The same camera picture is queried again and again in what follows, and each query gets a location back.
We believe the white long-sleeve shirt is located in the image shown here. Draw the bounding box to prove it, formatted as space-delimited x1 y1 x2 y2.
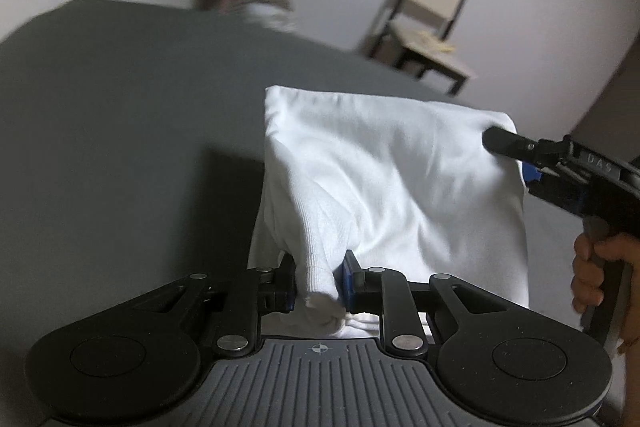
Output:
247 85 531 340

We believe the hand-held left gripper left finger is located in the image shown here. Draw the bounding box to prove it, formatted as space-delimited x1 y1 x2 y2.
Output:
132 252 297 357

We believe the brown wardrobe door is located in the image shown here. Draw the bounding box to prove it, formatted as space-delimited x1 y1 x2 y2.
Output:
570 52 640 148

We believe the white and black chair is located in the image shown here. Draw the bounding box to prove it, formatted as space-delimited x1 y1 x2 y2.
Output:
357 0 483 95

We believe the person's right hand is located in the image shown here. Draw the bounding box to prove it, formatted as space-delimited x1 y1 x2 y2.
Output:
571 232 640 355

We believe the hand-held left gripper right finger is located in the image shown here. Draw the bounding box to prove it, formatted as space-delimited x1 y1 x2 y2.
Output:
341 249 503 356

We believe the yellow item on chair seat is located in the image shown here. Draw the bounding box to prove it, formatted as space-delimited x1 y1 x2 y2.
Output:
417 34 456 54

